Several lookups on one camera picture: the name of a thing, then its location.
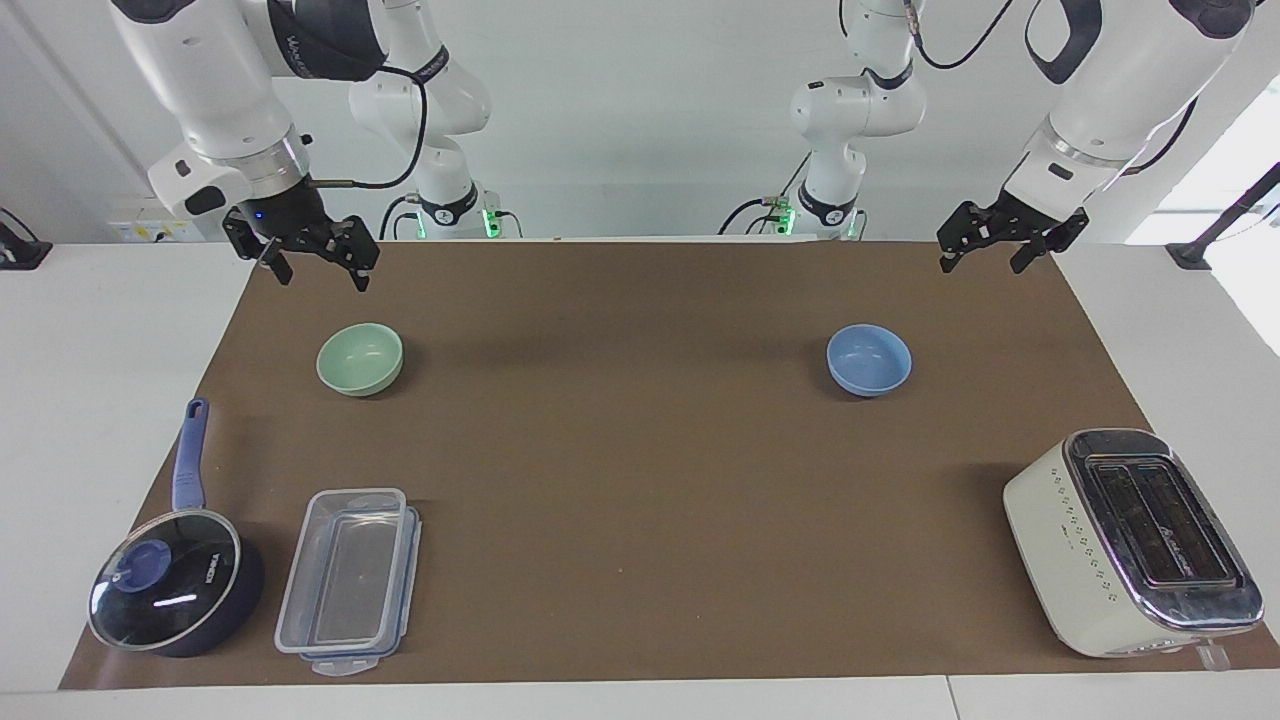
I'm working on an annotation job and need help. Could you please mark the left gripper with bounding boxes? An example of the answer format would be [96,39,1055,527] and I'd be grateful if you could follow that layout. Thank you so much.
[936,188,1090,275]

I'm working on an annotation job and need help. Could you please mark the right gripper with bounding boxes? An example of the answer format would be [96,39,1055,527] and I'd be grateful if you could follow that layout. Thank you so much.
[221,181,382,294]

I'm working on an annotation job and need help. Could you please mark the green bowl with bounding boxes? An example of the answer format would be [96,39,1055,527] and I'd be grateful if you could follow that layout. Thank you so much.
[316,322,405,398]

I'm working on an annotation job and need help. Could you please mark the blue bowl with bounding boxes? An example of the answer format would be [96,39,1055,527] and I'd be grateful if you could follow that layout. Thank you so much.
[826,323,914,399]

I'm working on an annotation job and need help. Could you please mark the black stand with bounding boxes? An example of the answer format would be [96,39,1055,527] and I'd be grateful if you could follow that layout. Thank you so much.
[0,207,54,272]
[1166,160,1280,272]

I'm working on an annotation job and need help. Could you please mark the dark blue saucepan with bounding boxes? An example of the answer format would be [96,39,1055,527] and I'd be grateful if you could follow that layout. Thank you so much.
[87,398,267,659]

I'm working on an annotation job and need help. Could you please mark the cream and chrome toaster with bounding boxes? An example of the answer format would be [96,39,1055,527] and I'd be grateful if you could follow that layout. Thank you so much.
[1003,428,1266,670]

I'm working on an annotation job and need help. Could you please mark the clear plastic container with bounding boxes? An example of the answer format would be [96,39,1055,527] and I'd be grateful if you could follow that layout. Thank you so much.
[274,488,409,656]

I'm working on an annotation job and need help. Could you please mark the clear container lid blue seal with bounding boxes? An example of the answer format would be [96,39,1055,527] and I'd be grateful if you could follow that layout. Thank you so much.
[298,505,423,677]

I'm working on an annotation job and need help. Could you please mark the glass lid with blue knob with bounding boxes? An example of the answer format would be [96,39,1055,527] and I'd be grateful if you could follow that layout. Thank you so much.
[87,508,244,653]

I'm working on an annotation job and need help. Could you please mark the black cable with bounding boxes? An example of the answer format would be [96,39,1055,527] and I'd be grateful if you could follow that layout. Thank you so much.
[903,0,1015,72]
[715,196,793,237]
[377,193,422,242]
[1118,97,1200,179]
[303,64,430,192]

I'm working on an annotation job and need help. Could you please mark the white wall socket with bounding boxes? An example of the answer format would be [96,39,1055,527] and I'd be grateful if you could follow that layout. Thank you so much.
[107,219,197,245]

